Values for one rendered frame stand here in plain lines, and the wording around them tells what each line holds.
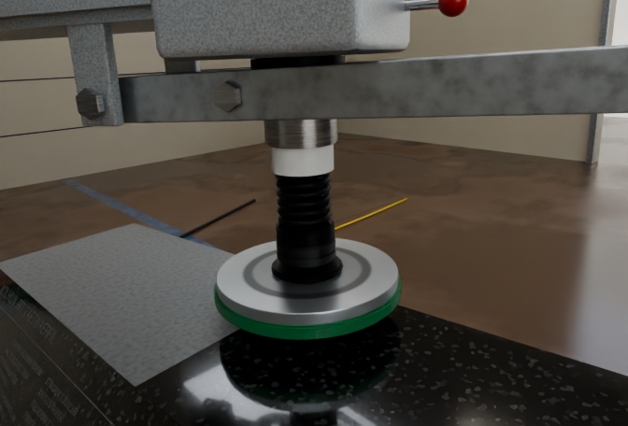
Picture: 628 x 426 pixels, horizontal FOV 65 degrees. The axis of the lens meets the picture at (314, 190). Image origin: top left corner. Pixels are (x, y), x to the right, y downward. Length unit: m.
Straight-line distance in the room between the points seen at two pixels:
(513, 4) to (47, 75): 4.71
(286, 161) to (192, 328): 0.23
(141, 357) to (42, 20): 0.37
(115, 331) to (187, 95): 0.29
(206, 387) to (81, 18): 0.39
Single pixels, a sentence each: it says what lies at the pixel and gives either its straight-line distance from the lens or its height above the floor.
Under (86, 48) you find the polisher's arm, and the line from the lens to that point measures 0.58.
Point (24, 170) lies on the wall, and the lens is 5.57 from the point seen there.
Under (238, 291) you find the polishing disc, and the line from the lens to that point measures 0.56.
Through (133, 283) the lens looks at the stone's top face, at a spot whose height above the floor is 0.82.
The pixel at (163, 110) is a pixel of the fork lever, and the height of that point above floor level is 1.07.
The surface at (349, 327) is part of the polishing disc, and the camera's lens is 0.52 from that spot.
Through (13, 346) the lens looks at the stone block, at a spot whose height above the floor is 0.78.
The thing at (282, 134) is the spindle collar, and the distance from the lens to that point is 0.52.
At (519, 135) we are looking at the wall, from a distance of 5.84.
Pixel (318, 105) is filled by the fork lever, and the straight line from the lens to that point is 0.47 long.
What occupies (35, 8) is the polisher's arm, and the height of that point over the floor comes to 1.18.
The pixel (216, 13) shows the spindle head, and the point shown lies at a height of 1.16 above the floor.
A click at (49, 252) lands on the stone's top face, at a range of 0.94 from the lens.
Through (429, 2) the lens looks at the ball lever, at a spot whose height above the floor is 1.17.
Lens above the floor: 1.12
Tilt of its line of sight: 15 degrees down
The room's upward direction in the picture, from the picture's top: 2 degrees counter-clockwise
